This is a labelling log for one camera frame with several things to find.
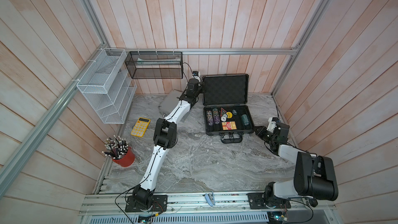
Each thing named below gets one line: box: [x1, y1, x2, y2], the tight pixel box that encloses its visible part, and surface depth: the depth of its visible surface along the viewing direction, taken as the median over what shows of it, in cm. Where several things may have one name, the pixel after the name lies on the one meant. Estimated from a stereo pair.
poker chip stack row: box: [206, 107, 221, 127], surface depth 105 cm
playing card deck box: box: [221, 121, 237, 131], surface depth 102 cm
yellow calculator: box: [130, 117, 151, 138], surface depth 103 cm
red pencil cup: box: [112, 146, 135, 167], surface depth 88 cm
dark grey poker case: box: [202, 73, 255, 144], surface depth 106 cm
